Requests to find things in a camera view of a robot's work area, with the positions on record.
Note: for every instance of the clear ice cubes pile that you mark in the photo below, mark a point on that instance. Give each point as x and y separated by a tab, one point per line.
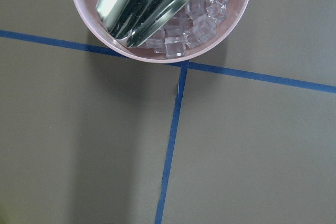
194	25

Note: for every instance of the metal ice scoop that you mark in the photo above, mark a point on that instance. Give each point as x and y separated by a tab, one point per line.
132	22

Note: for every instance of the pink bowl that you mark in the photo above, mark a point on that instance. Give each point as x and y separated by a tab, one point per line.
87	12

